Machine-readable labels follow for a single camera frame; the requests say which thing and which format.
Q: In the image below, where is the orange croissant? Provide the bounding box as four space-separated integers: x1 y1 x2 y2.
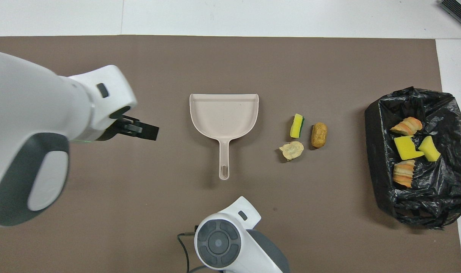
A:
390 117 423 136

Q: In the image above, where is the brown bread roll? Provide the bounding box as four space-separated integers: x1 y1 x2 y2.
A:
311 122 328 149

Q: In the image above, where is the black bag lined bin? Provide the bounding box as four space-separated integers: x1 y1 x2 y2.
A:
364 86 461 229

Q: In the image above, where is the notched yellow green sponge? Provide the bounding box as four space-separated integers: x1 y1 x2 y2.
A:
394 135 425 160

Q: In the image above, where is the cream striped croissant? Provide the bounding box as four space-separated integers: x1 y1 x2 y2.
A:
393 159 416 188

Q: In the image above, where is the beige plastic dustpan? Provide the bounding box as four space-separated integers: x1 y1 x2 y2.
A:
189 94 260 181

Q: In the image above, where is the dark grey ribbed box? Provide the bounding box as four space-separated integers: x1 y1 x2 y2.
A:
439 0 461 35

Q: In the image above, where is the yellow green sponge strip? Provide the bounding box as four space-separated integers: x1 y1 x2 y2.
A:
290 113 305 139

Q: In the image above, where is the brown table mat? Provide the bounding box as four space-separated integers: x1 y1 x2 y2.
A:
0 35 461 273

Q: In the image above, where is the pale crumbly bread piece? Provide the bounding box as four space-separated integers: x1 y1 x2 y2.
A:
279 141 304 162

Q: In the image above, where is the yellow sponge wedge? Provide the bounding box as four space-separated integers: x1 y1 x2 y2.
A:
418 135 441 162

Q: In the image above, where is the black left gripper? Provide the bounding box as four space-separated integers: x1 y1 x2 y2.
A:
96 108 160 143

